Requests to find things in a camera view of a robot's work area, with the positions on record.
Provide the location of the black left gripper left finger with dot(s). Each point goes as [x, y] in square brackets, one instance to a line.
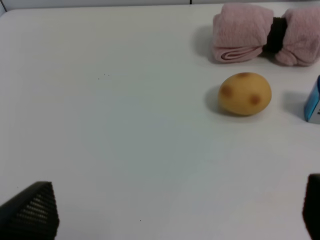
[32, 214]

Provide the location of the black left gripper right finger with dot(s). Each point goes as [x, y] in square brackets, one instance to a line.
[311, 206]

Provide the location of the pink towel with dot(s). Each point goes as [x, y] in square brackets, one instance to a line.
[240, 31]

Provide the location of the blue green toothpaste box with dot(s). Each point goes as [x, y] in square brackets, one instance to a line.
[311, 109]

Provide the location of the yellow toy potato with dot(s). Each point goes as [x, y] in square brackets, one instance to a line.
[244, 94]

